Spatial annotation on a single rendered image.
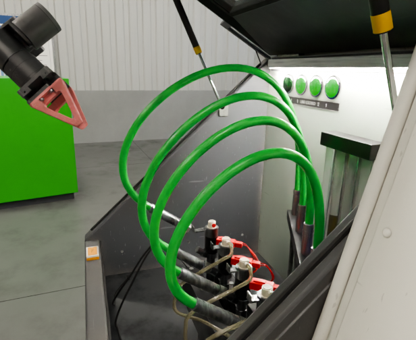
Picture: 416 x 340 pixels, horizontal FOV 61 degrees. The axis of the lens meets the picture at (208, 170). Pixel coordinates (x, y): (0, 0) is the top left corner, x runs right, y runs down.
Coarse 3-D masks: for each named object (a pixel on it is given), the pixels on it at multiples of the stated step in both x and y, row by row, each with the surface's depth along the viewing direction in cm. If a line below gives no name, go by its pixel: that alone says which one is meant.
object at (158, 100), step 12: (204, 72) 63; (216, 72) 64; (252, 72) 66; (264, 72) 67; (180, 84) 62; (276, 84) 68; (156, 96) 62; (168, 96) 63; (288, 96) 70; (144, 120) 62; (132, 132) 62; (120, 156) 63; (120, 168) 63; (300, 180) 76; (132, 192) 65
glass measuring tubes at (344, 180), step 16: (320, 144) 75; (336, 144) 70; (352, 144) 66; (368, 144) 63; (336, 160) 72; (352, 160) 68; (368, 160) 63; (336, 176) 72; (352, 176) 68; (368, 176) 65; (336, 192) 73; (352, 192) 69; (336, 208) 74; (352, 208) 72; (336, 224) 75
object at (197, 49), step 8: (176, 0) 89; (176, 8) 90; (184, 16) 90; (184, 24) 91; (192, 32) 92; (192, 40) 92; (200, 48) 93; (200, 56) 94; (216, 96) 98; (224, 112) 100
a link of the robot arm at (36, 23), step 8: (32, 8) 60; (40, 8) 60; (24, 16) 60; (32, 16) 60; (40, 16) 60; (48, 16) 60; (16, 24) 59; (24, 24) 59; (32, 24) 60; (40, 24) 60; (48, 24) 61; (56, 24) 62; (24, 32) 59; (32, 32) 60; (40, 32) 61; (48, 32) 62; (56, 32) 63; (32, 40) 60; (40, 40) 61; (48, 40) 63; (32, 48) 66
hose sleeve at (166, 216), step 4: (152, 204) 67; (152, 208) 67; (152, 212) 67; (164, 212) 68; (168, 212) 69; (164, 216) 68; (168, 216) 68; (172, 216) 69; (164, 220) 69; (168, 220) 69; (172, 220) 69; (176, 220) 69; (172, 224) 69; (176, 224) 69
